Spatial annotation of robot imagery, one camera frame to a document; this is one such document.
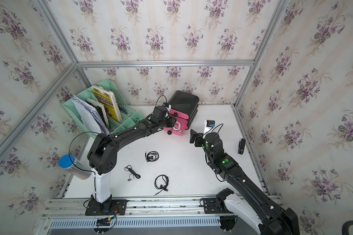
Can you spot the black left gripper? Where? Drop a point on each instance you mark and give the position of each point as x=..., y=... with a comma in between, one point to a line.
x=171, y=123

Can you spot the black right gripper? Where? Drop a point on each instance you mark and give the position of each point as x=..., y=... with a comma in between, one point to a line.
x=199, y=138

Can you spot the pink top drawer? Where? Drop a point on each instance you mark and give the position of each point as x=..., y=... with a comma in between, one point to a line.
x=178, y=114

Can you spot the pink drawer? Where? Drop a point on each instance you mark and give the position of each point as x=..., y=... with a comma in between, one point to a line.
x=183, y=123
x=178, y=114

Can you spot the black earphones bottom coil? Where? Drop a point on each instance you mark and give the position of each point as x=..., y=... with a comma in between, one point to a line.
x=161, y=183

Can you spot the black earphones coil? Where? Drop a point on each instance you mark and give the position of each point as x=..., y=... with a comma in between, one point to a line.
x=161, y=183
x=151, y=156

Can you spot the white earphones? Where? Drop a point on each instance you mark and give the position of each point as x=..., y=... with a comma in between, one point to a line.
x=177, y=127

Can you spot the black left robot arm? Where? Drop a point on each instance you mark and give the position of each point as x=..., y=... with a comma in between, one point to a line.
x=102, y=156

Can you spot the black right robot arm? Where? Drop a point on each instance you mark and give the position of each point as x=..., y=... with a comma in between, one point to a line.
x=252, y=205

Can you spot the black drawer cabinet shell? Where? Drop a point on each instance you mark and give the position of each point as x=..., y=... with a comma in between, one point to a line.
x=186, y=103

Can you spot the black earphones top coil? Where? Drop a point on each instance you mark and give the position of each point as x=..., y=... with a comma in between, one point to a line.
x=151, y=156

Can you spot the small black clip device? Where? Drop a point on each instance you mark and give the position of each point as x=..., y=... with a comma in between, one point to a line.
x=241, y=146

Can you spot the yellow book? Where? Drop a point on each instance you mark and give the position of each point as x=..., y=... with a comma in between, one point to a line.
x=107, y=98

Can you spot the green plastic file organizer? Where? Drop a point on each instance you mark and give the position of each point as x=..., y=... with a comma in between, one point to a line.
x=130, y=116

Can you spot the dark thin book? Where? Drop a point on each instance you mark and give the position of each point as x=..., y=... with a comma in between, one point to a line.
x=100, y=109

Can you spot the white paper stack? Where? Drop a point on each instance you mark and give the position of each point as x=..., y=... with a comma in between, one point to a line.
x=89, y=116

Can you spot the blue lidded shiny can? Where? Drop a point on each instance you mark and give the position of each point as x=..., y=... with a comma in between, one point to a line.
x=70, y=163

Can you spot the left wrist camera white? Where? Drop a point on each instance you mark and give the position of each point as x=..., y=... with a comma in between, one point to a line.
x=167, y=105

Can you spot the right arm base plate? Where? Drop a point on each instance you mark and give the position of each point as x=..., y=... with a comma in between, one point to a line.
x=216, y=205

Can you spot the aluminium mounting rail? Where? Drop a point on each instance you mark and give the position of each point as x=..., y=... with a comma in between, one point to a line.
x=150, y=206

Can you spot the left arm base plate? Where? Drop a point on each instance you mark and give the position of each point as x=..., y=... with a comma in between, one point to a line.
x=108, y=207

